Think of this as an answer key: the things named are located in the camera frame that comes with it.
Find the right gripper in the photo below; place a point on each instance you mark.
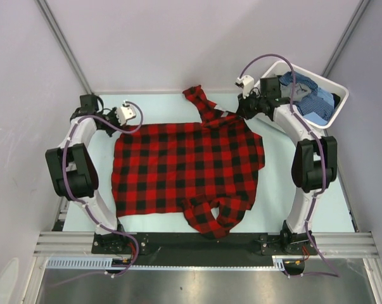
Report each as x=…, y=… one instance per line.
x=243, y=109

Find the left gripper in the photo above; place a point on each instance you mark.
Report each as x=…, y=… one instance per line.
x=113, y=113

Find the red black plaid shirt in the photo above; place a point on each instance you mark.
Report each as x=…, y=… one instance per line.
x=206, y=170

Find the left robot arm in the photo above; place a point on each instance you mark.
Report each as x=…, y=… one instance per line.
x=74, y=175

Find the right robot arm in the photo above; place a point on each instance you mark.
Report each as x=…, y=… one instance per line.
x=314, y=164

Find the white plastic bin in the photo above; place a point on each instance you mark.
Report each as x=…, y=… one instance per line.
x=339, y=93

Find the grey shirt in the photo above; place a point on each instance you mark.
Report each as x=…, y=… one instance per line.
x=287, y=92

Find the blue checked shirt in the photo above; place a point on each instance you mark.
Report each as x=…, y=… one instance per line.
x=307, y=81

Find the light blue shirt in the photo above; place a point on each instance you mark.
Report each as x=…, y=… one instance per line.
x=317, y=108

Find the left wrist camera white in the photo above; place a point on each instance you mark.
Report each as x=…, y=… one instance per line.
x=125, y=113

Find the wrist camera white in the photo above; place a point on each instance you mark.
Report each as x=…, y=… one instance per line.
x=246, y=83
x=125, y=113

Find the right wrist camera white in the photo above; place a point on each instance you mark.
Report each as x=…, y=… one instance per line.
x=246, y=83

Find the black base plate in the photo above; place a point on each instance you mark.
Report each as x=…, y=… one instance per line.
x=236, y=249

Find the white cable duct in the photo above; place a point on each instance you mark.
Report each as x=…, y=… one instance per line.
x=116, y=265

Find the aluminium frame rail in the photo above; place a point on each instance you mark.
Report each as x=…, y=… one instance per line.
x=331, y=245

